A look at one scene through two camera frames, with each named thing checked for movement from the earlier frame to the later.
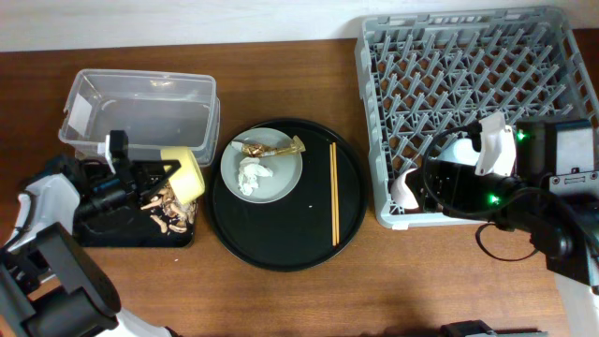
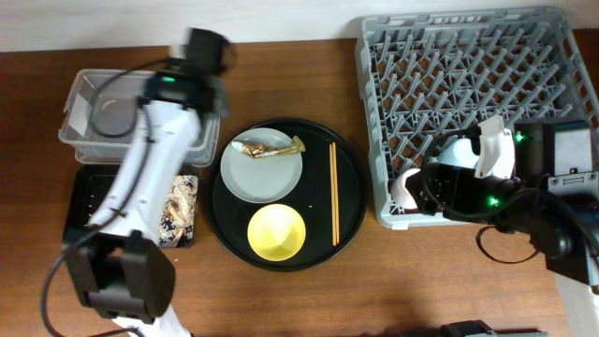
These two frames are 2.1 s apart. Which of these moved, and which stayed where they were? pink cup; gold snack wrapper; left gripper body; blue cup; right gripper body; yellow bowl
Moved: left gripper body; yellow bowl
Stayed: pink cup; gold snack wrapper; right gripper body; blue cup
